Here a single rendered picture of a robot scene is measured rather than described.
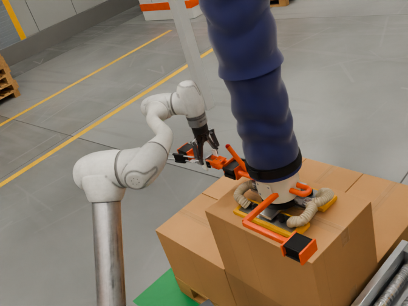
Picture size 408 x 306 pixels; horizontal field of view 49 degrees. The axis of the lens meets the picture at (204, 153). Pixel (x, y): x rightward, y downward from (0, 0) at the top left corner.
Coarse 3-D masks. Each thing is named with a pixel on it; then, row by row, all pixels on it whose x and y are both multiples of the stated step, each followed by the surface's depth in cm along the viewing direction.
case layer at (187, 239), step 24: (312, 168) 277; (336, 168) 271; (216, 192) 283; (360, 192) 246; (384, 192) 241; (192, 216) 269; (384, 216) 226; (168, 240) 261; (192, 240) 250; (384, 240) 213; (192, 264) 253; (216, 264) 230; (216, 288) 246; (240, 288) 223
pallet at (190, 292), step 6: (180, 282) 285; (180, 288) 292; (186, 288) 283; (192, 288) 275; (186, 294) 290; (192, 294) 282; (198, 294) 285; (198, 300) 281; (204, 300) 280; (210, 300) 263
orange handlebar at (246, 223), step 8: (208, 160) 212; (216, 160) 209; (224, 160) 209; (216, 168) 209; (248, 176) 193; (296, 184) 178; (296, 192) 174; (304, 192) 172; (264, 200) 174; (272, 200) 175; (256, 208) 172; (264, 208) 173; (248, 216) 169; (248, 224) 165; (256, 232) 163; (264, 232) 159; (272, 232) 158; (280, 240) 154
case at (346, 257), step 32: (224, 224) 197; (256, 224) 187; (320, 224) 176; (352, 224) 174; (224, 256) 215; (256, 256) 190; (320, 256) 163; (352, 256) 180; (256, 288) 208; (288, 288) 184; (320, 288) 169; (352, 288) 187
